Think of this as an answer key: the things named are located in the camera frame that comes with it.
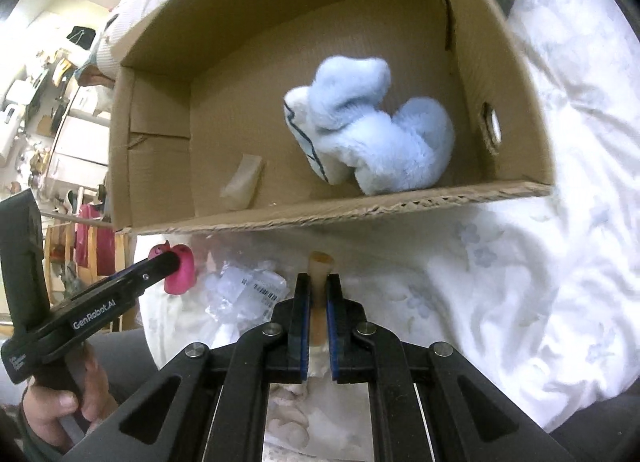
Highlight person's left forearm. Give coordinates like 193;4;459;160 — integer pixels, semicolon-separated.
0;404;63;462

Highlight clear plastic bag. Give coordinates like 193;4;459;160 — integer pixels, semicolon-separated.
202;256;289;329

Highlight cream plush toy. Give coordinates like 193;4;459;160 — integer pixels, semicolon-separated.
264;251;375;460

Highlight clear tape strip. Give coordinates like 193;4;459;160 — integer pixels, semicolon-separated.
221;152;266;211

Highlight person's left hand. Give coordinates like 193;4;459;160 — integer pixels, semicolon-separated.
21;344;120;455

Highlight white ribbed cloth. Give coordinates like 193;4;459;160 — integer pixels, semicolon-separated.
94;0;213;89

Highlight person's grey pants leg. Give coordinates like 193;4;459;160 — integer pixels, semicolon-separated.
84;328;168;395

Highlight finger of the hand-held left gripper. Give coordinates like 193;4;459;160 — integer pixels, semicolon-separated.
106;251;183;301

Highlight pink plush toy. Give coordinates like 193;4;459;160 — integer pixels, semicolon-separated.
147;240;199;297

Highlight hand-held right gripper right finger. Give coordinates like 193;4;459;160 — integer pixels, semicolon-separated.
326;273;576;462

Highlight white floral bedsheet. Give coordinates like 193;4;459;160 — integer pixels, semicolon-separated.
137;0;640;462

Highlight white cabinet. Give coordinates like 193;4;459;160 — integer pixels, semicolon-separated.
49;113;112;176

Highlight brown cardboard box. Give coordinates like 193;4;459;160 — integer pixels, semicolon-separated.
107;0;557;236

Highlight pink hanging garment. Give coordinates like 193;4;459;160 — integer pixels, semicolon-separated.
75;201;117;277

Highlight wooden rack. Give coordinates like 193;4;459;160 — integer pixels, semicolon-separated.
42;221;77;295

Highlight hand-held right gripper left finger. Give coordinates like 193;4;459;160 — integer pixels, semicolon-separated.
80;273;309;462

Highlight light blue plush toy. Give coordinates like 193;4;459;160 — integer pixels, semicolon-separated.
283;56;456;196

